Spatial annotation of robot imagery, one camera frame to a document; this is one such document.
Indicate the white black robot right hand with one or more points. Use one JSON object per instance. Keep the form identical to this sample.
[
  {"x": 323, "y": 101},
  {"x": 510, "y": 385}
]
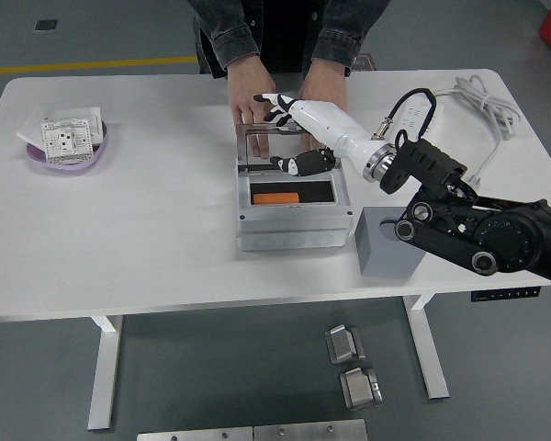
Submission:
[{"x": 326, "y": 124}]

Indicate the person's left hand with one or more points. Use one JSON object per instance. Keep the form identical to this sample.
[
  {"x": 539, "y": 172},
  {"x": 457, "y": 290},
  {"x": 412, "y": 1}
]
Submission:
[{"x": 326, "y": 82}]

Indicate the person's right hand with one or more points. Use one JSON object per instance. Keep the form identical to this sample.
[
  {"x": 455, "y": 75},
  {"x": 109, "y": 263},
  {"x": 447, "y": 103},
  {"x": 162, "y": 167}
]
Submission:
[{"x": 248, "y": 87}]

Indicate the transparent hinged box lid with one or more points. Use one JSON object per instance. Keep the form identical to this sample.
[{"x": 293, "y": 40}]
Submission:
[{"x": 242, "y": 147}]

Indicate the orange cylinder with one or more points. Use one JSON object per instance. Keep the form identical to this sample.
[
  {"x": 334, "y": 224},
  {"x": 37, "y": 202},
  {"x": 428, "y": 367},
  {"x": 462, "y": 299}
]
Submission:
[{"x": 275, "y": 198}]

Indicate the person's right forearm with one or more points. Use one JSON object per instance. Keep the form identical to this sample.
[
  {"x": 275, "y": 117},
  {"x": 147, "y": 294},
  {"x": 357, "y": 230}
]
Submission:
[{"x": 234, "y": 46}]

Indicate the person's left forearm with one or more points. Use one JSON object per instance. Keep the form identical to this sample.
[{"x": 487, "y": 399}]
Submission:
[{"x": 337, "y": 48}]

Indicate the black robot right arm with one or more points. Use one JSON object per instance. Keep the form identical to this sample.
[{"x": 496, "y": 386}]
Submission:
[{"x": 509, "y": 234}]

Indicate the grey electrical junction box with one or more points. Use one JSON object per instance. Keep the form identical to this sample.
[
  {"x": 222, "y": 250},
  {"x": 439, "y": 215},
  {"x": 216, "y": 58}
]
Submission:
[{"x": 294, "y": 229}]

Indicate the grey cube with round hole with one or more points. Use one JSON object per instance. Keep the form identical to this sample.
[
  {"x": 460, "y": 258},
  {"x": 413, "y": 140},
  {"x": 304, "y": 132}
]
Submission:
[{"x": 376, "y": 257}]

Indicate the person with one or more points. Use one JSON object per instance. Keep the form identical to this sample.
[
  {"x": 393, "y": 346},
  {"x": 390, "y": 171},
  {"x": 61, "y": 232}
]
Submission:
[{"x": 284, "y": 32}]

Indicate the white power strip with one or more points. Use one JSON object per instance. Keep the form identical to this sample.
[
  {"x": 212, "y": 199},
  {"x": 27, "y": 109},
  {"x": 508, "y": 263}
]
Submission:
[{"x": 415, "y": 120}]

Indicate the white socket module with terminals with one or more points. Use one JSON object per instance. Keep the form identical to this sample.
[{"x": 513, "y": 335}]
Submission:
[{"x": 66, "y": 140}]

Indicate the purple oval bowl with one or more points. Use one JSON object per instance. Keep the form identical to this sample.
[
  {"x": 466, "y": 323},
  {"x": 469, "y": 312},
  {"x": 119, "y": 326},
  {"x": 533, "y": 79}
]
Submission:
[{"x": 73, "y": 167}]

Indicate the dark floor outlet cover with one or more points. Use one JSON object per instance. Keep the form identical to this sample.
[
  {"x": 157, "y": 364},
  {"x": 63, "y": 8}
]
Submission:
[{"x": 46, "y": 26}]

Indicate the metal block on floor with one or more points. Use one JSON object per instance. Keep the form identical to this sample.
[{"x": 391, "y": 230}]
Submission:
[
  {"x": 360, "y": 389},
  {"x": 344, "y": 344}
]

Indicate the white flat cover plate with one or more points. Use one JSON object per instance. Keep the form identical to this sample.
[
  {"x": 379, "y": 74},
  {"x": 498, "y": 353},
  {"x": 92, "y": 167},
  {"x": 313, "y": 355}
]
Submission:
[{"x": 30, "y": 126}]

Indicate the black table control panel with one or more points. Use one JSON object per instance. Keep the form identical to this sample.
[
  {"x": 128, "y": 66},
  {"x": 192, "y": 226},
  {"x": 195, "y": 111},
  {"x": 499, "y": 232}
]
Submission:
[{"x": 505, "y": 294}]

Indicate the white table leg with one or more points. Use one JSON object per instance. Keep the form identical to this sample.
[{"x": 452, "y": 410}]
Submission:
[
  {"x": 429, "y": 358},
  {"x": 103, "y": 367}
]

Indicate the white square switch panel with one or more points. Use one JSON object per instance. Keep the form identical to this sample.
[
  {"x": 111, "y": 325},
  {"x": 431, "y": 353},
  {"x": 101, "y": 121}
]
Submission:
[{"x": 80, "y": 113}]

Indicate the grey metal base plate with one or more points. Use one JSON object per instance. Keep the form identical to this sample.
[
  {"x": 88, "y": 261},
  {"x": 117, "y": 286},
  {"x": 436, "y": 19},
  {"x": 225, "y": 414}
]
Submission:
[
  {"x": 310, "y": 432},
  {"x": 193, "y": 435}
]

